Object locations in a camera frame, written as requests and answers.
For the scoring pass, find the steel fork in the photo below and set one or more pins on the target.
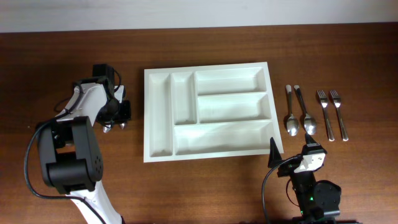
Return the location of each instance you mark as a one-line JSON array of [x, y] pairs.
[[337, 103], [324, 103]]

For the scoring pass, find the white plastic cutlery tray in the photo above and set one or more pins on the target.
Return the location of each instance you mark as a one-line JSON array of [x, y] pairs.
[[208, 112]]

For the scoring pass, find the steel fork left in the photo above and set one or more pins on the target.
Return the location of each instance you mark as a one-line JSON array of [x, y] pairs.
[[324, 103]]

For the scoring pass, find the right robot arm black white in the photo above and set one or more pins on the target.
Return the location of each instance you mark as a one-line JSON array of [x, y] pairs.
[[318, 201]]

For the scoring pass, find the steel spoon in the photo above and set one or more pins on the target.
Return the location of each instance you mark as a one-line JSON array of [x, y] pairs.
[[310, 125], [292, 123]]

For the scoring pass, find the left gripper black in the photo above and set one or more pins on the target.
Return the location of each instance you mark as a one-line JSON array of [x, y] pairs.
[[119, 112]]

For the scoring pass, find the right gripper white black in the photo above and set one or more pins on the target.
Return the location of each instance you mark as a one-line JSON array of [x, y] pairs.
[[292, 165]]

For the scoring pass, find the steel fork right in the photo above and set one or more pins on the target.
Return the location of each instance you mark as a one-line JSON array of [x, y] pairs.
[[337, 103]]

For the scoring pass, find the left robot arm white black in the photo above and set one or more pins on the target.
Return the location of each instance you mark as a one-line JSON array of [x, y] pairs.
[[70, 156]]

